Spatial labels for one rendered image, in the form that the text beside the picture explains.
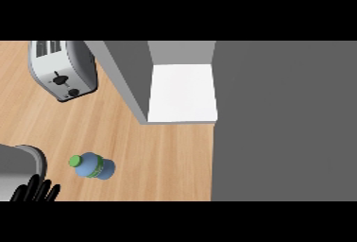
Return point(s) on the grey cabinet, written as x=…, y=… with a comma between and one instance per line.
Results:
x=179, y=91

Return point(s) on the blue water bottle green cap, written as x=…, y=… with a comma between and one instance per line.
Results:
x=93, y=165

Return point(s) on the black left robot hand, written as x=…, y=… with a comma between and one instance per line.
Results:
x=33, y=193

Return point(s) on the silver toaster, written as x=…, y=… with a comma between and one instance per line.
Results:
x=58, y=67

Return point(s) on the dark grey cabinet door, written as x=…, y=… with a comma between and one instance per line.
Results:
x=284, y=121

